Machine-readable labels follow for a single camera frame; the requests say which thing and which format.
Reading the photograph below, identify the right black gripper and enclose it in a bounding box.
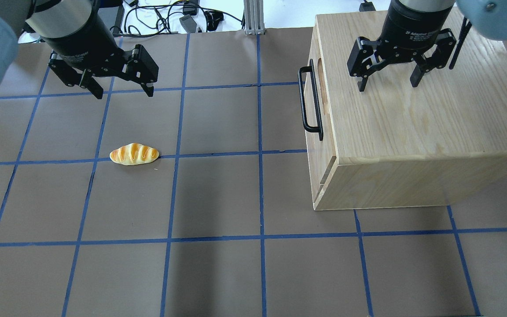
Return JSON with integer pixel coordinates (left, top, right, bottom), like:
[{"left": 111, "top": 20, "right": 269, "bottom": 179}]
[{"left": 347, "top": 0, "right": 456, "bottom": 92}]

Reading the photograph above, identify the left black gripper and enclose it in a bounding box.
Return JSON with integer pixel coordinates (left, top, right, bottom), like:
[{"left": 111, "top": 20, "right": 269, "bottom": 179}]
[{"left": 38, "top": 0, "right": 159, "bottom": 99}]

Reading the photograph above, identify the black drawer handle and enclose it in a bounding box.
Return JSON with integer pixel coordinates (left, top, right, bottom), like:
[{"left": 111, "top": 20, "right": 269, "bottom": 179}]
[{"left": 298, "top": 59, "right": 324, "bottom": 141}]

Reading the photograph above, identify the wooden drawer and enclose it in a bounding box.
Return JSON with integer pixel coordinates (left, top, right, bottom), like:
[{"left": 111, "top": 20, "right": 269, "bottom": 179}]
[{"left": 304, "top": 53, "right": 338, "bottom": 207}]

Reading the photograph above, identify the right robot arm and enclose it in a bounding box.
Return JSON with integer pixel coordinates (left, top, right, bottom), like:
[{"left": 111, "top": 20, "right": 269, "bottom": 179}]
[{"left": 347, "top": 0, "right": 507, "bottom": 92}]

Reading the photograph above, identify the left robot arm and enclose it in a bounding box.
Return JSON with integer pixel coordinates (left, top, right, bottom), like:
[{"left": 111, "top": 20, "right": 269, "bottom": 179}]
[{"left": 0, "top": 0, "right": 159, "bottom": 99}]

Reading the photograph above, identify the wooden drawer cabinet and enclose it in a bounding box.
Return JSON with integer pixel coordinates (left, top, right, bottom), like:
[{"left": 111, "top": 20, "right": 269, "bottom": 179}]
[{"left": 306, "top": 11, "right": 507, "bottom": 210}]

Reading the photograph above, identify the toy bread loaf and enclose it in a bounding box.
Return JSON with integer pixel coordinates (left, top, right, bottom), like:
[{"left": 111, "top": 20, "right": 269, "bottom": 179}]
[{"left": 109, "top": 143, "right": 160, "bottom": 166}]

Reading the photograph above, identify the black power brick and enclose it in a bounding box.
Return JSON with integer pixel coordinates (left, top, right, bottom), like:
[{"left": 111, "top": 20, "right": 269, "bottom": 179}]
[{"left": 179, "top": 15, "right": 202, "bottom": 33}]

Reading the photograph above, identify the aluminium frame post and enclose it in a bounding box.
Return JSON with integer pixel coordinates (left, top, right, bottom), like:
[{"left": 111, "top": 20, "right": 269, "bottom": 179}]
[{"left": 243, "top": 0, "right": 266, "bottom": 35}]

